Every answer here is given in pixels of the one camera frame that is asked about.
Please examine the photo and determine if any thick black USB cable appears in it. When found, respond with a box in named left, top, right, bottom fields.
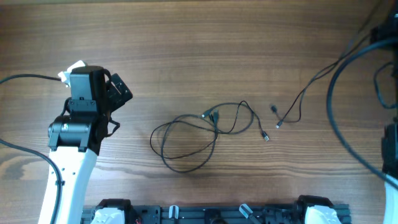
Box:
left=149, top=100, right=270, bottom=174

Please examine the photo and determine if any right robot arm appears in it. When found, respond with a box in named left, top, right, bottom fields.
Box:
left=371, top=1, right=397, bottom=223

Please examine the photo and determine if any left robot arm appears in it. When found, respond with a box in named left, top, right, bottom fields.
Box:
left=39, top=62, right=132, bottom=223

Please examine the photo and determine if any left camera cable black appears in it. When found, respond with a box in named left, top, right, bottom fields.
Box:
left=1, top=74, right=63, bottom=224

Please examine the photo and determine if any camera cable black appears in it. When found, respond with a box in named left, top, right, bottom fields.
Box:
left=1, top=74, right=63, bottom=224
left=325, top=38, right=397, bottom=182

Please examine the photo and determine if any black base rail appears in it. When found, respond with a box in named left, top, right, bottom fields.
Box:
left=82, top=203, right=352, bottom=224

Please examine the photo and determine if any right camera cable black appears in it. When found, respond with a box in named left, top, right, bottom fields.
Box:
left=325, top=38, right=397, bottom=182

